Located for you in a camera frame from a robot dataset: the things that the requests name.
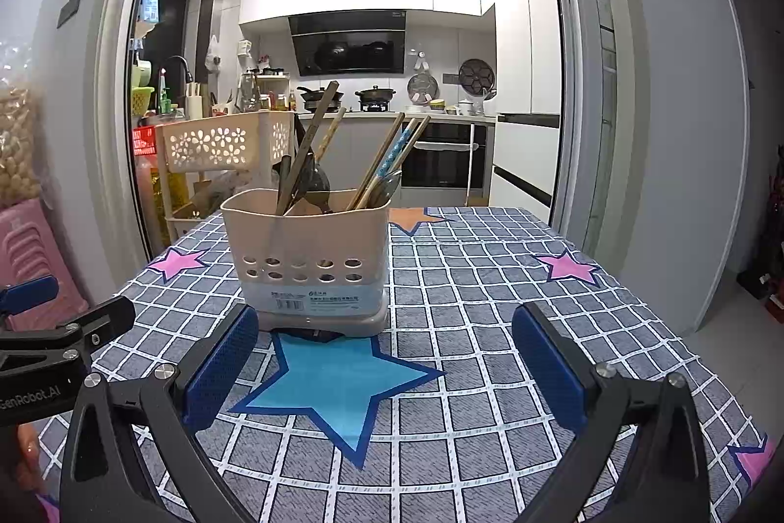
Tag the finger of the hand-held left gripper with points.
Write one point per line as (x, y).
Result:
(92, 321)
(30, 293)

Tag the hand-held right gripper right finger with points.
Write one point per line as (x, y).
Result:
(551, 370)

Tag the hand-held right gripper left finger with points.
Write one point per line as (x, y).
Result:
(220, 370)

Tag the beige plastic utensil holder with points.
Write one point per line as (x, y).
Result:
(306, 241)

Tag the person's left hand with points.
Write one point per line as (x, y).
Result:
(34, 455)

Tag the pink plastic stool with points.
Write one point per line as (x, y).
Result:
(30, 247)

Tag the checkered star tablecloth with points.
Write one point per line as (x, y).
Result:
(490, 302)

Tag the clear bag of beige beans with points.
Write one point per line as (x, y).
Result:
(18, 149)

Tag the red carton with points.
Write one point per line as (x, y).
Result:
(144, 140)

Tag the beige perforated storage cart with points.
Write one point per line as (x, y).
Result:
(208, 143)

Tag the green plastic basket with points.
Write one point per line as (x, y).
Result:
(142, 100)

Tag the green bottle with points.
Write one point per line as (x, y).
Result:
(165, 94)

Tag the black built-in oven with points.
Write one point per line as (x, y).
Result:
(444, 155)

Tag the grey kitchen counter cabinet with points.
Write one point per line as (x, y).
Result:
(356, 137)

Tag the black kitchen faucet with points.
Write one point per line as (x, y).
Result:
(177, 64)

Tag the small white pot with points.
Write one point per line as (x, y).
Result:
(467, 108)

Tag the seasoning rack with bottles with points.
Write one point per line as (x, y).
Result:
(266, 91)

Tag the black wok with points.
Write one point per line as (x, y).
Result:
(313, 97)

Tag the white refrigerator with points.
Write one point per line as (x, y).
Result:
(527, 69)

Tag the dark round hanging pan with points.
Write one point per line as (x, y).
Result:
(476, 77)

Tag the round grey hanging lid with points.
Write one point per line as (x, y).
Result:
(421, 88)

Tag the black cooking pot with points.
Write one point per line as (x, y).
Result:
(375, 96)

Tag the black range hood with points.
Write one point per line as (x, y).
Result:
(349, 48)

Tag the dark wall switch panel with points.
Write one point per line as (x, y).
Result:
(70, 9)

